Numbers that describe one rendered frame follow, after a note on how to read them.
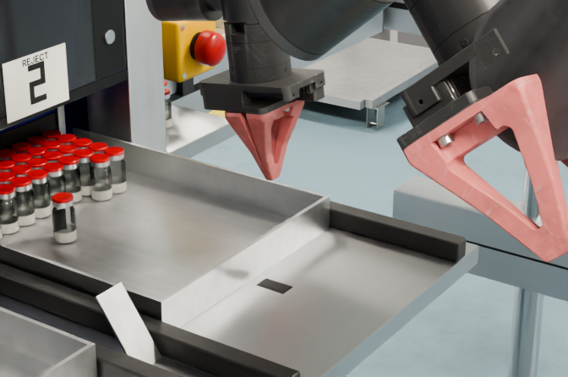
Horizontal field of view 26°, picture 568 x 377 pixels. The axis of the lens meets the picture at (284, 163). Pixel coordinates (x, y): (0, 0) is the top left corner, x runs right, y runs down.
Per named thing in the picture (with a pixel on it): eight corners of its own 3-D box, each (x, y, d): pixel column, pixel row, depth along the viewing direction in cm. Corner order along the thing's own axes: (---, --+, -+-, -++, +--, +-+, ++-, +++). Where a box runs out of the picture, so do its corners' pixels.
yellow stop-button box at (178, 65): (131, 73, 143) (128, 13, 140) (170, 57, 148) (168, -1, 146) (182, 84, 139) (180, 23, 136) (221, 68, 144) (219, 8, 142)
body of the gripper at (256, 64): (241, 84, 119) (232, 8, 117) (328, 89, 113) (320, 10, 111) (199, 101, 114) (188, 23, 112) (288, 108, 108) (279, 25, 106)
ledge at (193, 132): (81, 143, 149) (79, 128, 149) (150, 112, 159) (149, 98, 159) (171, 167, 142) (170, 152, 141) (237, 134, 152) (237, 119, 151)
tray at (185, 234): (-107, 238, 120) (-112, 206, 119) (76, 155, 140) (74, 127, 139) (162, 339, 103) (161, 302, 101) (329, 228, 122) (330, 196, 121)
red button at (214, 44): (182, 66, 140) (181, 32, 139) (204, 57, 143) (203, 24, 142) (209, 72, 138) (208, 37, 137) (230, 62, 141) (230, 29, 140)
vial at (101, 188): (87, 199, 129) (84, 157, 127) (101, 191, 130) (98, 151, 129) (102, 203, 128) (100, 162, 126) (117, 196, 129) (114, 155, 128)
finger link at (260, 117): (253, 163, 121) (243, 70, 119) (314, 169, 117) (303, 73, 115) (211, 184, 116) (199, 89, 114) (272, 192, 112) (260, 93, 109)
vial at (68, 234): (49, 240, 119) (46, 200, 118) (65, 232, 121) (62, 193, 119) (66, 246, 118) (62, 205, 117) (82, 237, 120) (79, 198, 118)
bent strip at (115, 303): (98, 360, 100) (94, 296, 97) (122, 344, 102) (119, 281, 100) (239, 416, 92) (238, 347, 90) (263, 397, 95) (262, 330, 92)
